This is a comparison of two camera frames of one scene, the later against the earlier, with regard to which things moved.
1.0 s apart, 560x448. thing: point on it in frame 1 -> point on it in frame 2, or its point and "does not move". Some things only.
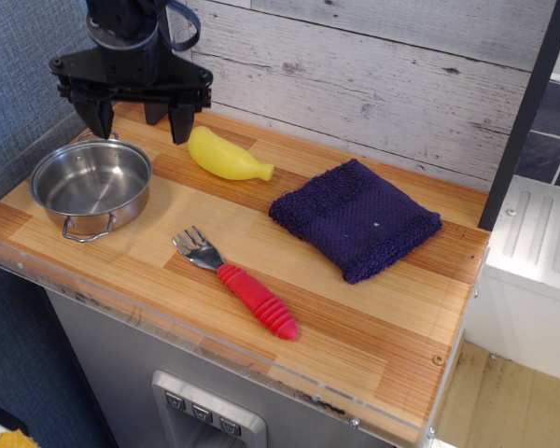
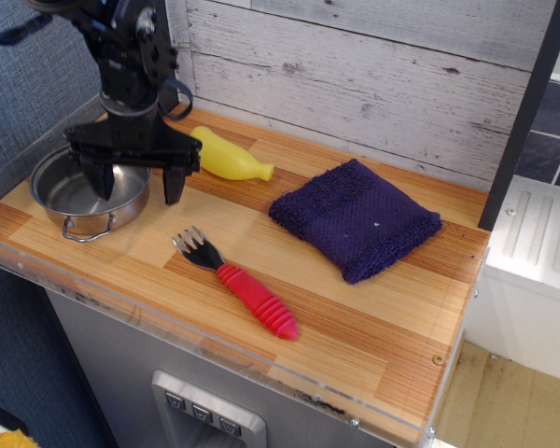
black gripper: x=150 y=74 -> x=133 y=137
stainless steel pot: x=91 y=182 does not move
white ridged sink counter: x=535 y=236 does not move
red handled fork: x=196 y=249 does not move
